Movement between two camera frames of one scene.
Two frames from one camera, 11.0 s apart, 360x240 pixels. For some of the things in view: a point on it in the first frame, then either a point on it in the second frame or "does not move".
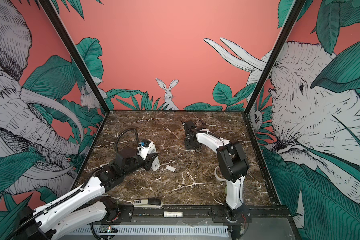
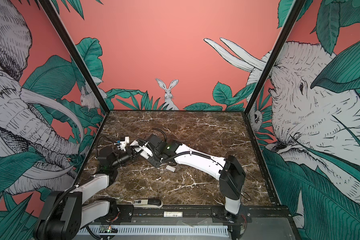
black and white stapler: [148, 203] does not move
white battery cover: [171, 168] does not move
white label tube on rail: [173, 214] does not move
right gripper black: [188, 146] -> [153, 162]
